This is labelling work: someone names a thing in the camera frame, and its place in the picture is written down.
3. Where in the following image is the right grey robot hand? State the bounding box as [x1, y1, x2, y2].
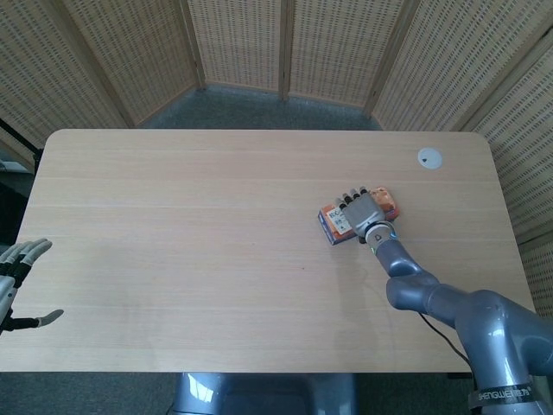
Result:
[334, 186, 387, 246]

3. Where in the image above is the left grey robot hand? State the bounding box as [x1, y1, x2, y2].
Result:
[0, 238, 65, 336]

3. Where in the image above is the orange snack packet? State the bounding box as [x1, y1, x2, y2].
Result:
[317, 186, 402, 246]

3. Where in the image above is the black metal stand rod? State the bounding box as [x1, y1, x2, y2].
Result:
[0, 117, 43, 168]

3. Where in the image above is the woven rattan screen panel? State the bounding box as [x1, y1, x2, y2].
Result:
[55, 0, 207, 129]
[179, 0, 289, 100]
[365, 0, 553, 131]
[0, 0, 135, 170]
[280, 0, 410, 116]
[460, 42, 553, 325]

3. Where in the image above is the grey robot torso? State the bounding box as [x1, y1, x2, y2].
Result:
[170, 372, 359, 415]

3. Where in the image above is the white round cable grommet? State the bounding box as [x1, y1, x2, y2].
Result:
[416, 148, 444, 169]

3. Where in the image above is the black cable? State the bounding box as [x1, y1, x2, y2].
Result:
[416, 311, 471, 362]

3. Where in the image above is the black printed arm strap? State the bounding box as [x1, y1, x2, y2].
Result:
[468, 382, 537, 410]

